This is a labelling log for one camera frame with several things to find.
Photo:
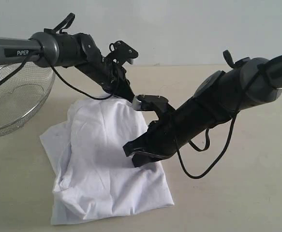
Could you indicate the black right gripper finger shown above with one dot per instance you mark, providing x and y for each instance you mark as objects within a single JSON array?
[
  {"x": 141, "y": 158},
  {"x": 138, "y": 146}
]

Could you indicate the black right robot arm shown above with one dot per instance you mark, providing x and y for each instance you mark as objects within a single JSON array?
[{"x": 249, "y": 83}]

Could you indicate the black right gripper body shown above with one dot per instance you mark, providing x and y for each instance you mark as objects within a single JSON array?
[{"x": 172, "y": 132}]

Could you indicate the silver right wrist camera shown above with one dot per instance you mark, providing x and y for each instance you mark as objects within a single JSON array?
[{"x": 152, "y": 103}]

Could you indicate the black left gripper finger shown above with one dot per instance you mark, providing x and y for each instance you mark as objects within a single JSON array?
[{"x": 125, "y": 91}]

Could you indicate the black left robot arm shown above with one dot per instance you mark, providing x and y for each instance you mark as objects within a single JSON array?
[{"x": 48, "y": 49}]

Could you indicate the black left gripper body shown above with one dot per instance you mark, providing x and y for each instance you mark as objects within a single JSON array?
[{"x": 107, "y": 75}]

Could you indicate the white shirt with red print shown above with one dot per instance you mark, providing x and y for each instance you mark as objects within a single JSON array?
[{"x": 94, "y": 179}]

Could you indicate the metal wire mesh basket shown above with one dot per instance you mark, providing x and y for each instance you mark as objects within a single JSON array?
[{"x": 22, "y": 96}]

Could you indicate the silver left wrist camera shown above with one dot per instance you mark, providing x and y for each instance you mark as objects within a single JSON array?
[{"x": 121, "y": 53}]

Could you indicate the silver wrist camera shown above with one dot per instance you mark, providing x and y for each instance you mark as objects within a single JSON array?
[
  {"x": 121, "y": 53},
  {"x": 152, "y": 103}
]

